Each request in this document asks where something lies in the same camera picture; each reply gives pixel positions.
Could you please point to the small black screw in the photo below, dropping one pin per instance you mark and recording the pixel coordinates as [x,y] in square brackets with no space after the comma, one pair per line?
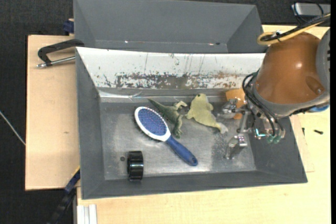
[318,132]

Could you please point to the pale wood board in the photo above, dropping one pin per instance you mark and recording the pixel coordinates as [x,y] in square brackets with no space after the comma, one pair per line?
[50,112]

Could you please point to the blue and white hairbrush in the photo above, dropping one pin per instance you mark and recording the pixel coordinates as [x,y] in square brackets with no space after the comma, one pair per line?
[155,123]

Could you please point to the orange cup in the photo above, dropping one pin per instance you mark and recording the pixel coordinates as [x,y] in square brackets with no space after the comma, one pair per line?
[233,94]

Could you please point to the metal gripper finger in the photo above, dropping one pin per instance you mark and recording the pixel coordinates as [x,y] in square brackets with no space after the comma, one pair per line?
[229,108]
[235,148]

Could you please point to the green toy dinosaur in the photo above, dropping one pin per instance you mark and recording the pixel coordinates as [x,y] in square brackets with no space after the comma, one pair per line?
[173,115]

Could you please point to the yellow-green toy seal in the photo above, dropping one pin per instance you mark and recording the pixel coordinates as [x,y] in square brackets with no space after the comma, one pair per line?
[202,111]

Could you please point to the grey metal bin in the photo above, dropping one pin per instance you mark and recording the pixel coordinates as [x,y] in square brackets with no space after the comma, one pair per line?
[118,123]

